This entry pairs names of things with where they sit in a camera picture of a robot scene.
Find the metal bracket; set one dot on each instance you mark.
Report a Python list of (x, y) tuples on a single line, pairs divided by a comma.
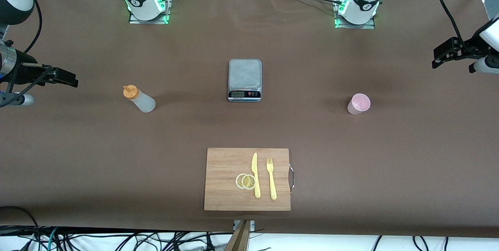
[(252, 225)]

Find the yellow plastic fork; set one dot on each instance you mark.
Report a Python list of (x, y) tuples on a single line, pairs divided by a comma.
[(273, 188)]

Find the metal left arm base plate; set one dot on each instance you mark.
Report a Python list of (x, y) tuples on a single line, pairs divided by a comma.
[(354, 26)]

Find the lemon slice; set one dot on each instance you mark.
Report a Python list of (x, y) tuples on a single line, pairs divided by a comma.
[(248, 182), (238, 181)]

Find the pink plastic cup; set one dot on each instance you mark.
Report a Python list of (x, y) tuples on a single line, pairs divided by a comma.
[(360, 103)]

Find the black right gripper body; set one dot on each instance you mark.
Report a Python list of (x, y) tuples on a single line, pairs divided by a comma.
[(24, 72)]

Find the silver digital kitchen scale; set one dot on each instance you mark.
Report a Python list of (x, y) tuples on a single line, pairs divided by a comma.
[(245, 73)]

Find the yellow plastic knife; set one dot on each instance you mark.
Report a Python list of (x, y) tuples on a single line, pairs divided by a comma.
[(254, 165)]

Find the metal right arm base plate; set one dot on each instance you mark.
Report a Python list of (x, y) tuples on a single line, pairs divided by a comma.
[(148, 22)]

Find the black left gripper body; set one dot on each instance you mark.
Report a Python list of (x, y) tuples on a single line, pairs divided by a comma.
[(469, 50)]

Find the translucent sauce bottle orange cap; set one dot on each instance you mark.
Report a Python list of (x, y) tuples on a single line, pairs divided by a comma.
[(142, 103)]

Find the wooden cutting board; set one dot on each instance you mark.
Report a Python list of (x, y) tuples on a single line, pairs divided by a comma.
[(222, 173)]

